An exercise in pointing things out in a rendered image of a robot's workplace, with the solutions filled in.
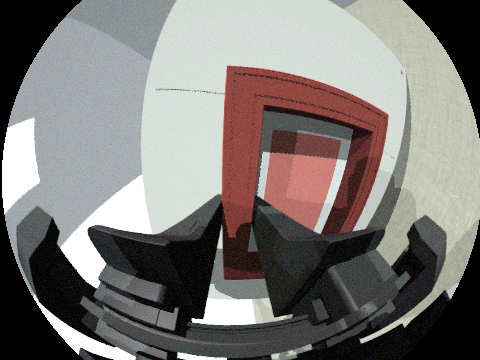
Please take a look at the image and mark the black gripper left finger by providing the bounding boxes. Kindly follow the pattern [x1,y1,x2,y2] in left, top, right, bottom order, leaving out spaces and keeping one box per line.
[87,195,221,320]

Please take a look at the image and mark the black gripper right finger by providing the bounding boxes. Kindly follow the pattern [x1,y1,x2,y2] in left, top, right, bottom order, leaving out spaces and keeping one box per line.
[252,195,385,317]

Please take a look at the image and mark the dark red picture frame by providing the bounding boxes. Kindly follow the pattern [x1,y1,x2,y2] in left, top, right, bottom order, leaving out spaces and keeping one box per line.
[221,65,389,280]

